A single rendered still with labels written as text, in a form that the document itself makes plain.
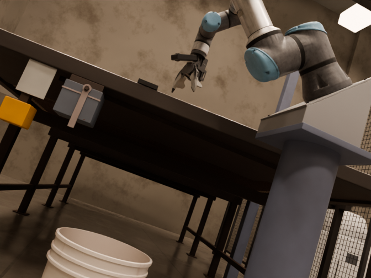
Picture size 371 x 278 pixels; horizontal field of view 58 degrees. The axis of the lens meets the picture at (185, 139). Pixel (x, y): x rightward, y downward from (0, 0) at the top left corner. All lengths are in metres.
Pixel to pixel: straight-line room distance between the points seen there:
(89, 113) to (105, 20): 5.83
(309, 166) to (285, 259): 0.26
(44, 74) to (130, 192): 5.23
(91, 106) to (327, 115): 0.76
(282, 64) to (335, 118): 0.22
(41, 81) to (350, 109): 1.01
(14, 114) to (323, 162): 0.99
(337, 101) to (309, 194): 0.28
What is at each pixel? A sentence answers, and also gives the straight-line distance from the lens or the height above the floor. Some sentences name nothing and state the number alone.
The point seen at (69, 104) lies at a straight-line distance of 1.23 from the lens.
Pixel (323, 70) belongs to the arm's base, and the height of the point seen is 1.08.
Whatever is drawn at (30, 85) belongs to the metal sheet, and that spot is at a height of 0.77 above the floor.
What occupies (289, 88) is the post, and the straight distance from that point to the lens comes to 3.68.
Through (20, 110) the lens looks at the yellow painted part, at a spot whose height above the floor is 0.67.
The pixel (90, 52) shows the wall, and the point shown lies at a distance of 6.75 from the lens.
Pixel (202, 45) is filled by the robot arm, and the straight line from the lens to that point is 1.55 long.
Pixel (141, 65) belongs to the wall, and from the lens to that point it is 6.75.
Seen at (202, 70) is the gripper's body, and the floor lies 1.14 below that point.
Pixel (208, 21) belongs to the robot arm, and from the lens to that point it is 1.47.
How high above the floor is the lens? 0.56
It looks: 11 degrees up
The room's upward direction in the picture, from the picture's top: 20 degrees clockwise
